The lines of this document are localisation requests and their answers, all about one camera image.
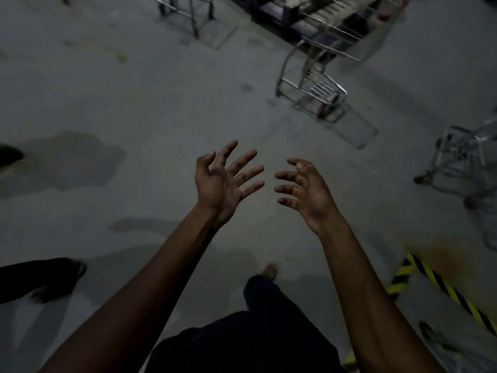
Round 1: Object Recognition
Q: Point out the person's right hand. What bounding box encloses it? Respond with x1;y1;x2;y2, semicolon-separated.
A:
273;157;344;238

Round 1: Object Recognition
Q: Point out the person's left hand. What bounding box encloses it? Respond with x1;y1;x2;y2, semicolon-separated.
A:
194;139;266;231

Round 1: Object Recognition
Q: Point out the person's left forearm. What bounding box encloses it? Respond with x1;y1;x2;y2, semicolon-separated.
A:
38;205;220;373

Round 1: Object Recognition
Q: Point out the person's right forearm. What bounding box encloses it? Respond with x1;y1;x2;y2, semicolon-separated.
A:
318;219;447;373

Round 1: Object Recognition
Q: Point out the person's dark clothing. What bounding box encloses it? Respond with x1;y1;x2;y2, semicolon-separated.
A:
144;274;348;373

